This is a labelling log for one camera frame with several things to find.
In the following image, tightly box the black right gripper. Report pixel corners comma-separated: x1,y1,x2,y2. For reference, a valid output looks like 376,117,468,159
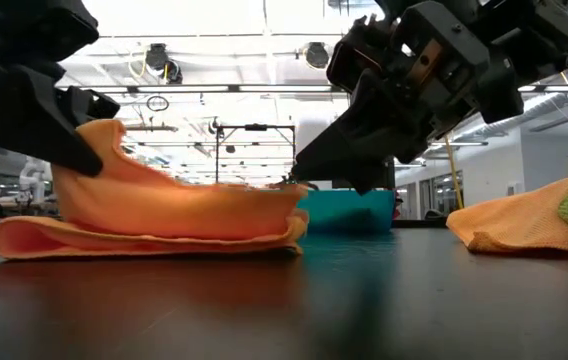
291,0,568,196

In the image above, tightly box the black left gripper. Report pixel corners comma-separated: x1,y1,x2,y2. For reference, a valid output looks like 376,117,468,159
0,0,121,178

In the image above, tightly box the orange microfiber towel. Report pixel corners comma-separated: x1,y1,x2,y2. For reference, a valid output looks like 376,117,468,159
444,175,568,256
0,118,310,261

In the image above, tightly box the teal plastic bin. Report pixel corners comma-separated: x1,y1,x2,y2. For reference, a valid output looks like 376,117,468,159
297,187,398,234

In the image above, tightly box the black rounded object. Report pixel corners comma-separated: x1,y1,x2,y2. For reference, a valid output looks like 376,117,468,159
423,208,449,224

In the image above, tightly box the ceiling cable reel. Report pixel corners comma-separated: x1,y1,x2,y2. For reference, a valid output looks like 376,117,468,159
304,41,331,71
143,42,185,86

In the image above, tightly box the hanging black cable loop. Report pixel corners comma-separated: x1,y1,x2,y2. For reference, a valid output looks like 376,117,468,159
145,94,171,113

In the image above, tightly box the yellow cable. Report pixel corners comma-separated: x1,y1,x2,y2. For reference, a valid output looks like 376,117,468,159
442,133,465,211

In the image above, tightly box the silver ventilation duct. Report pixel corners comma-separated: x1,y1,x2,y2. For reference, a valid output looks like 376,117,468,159
456,69,568,144

